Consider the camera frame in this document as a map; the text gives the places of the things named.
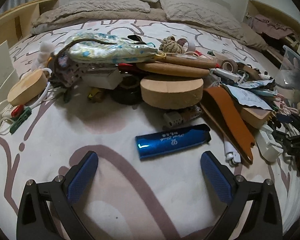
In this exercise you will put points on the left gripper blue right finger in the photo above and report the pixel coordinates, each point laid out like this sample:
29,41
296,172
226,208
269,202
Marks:
231,190

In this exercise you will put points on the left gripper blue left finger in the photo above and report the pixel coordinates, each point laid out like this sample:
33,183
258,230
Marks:
67,191

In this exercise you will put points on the green clothespin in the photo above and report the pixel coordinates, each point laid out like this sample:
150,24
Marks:
20,120

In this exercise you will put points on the brown leather sleeve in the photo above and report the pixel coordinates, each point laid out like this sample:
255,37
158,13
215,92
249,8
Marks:
220,108

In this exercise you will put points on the blue lighter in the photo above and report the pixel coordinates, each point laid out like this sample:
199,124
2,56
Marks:
162,143

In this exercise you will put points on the white lighter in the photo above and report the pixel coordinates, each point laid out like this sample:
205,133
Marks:
233,158

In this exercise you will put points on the bunny print blanket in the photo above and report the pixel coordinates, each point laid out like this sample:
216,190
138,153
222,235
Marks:
161,198

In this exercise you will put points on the red clothespin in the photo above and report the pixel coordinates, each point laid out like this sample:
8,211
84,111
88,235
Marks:
17,111

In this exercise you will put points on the oval wooden box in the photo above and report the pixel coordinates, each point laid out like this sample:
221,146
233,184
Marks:
27,88

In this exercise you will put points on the round cork block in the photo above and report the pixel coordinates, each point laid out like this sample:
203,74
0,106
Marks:
167,92

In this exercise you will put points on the brown tape roll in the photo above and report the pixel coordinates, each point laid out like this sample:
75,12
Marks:
230,65

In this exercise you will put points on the clear plastic storage bin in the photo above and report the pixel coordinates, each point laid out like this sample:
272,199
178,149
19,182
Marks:
288,78

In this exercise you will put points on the flat cork disc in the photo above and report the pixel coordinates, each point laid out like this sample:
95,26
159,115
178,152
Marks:
173,69

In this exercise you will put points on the white plush toy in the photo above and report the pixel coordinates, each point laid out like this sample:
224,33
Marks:
45,50

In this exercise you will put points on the floral fabric pouch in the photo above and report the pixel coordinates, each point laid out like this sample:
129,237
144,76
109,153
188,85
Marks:
92,47

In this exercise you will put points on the jute twine ball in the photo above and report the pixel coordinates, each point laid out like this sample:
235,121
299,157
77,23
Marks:
170,45

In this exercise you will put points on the pile of clothes in closet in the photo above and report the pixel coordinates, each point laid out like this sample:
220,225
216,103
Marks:
267,26

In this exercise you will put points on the wooden bedside shelf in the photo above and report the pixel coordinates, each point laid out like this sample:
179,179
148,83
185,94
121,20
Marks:
16,23

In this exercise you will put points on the beige folded quilt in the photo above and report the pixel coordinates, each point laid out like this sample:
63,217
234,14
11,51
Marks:
88,9

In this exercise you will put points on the beige quilted pillow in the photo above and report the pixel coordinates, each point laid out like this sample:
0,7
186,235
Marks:
203,13

